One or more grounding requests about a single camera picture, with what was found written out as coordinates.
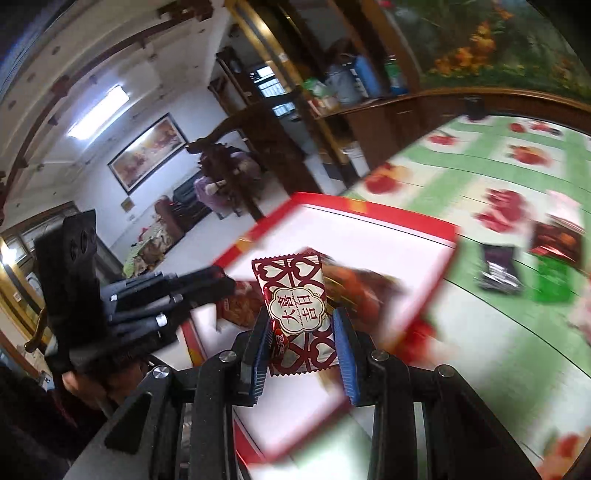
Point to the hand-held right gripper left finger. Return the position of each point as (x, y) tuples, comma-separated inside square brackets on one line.
[(260, 357)]

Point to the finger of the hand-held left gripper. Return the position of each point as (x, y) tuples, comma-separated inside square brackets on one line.
[(184, 286), (152, 318)]

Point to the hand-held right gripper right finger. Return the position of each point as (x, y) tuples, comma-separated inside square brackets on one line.
[(347, 357)]

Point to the red white patterned candy packet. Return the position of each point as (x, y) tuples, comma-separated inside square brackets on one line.
[(300, 314)]

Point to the red snack bag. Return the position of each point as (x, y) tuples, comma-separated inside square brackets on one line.
[(369, 235)]

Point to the dark red snack packet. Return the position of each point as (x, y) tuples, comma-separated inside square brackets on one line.
[(556, 242)]

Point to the person's left hand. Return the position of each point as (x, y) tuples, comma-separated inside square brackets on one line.
[(92, 387)]

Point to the orange snack packet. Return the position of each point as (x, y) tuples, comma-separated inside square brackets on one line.
[(240, 304)]

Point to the brown sofa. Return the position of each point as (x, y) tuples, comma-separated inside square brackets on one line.
[(168, 217)]

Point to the brown snack packet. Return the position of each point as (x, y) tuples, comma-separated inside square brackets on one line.
[(364, 286)]

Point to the carved wooden chair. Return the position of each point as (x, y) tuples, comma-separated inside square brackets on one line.
[(240, 157)]

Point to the ceiling light panel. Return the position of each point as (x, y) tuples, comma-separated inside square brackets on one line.
[(99, 110)]

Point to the dark purple snack packet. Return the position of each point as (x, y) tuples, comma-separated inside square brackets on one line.
[(498, 272)]

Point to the green fruit-print tablecloth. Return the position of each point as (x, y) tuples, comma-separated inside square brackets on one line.
[(461, 175)]

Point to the green snack packet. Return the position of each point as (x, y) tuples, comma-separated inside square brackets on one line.
[(554, 284)]

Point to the wooden cabinet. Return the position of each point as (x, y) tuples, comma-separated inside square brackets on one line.
[(369, 120)]

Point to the grey kettle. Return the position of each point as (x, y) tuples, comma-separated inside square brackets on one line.
[(341, 83)]

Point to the blue bottle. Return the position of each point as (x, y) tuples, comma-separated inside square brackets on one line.
[(367, 76)]

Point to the green bottle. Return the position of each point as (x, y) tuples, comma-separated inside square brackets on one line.
[(395, 76)]

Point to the framed wall painting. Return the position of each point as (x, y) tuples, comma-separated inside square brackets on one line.
[(147, 152)]

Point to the flower wall mural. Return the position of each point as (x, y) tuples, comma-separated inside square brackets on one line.
[(485, 41)]

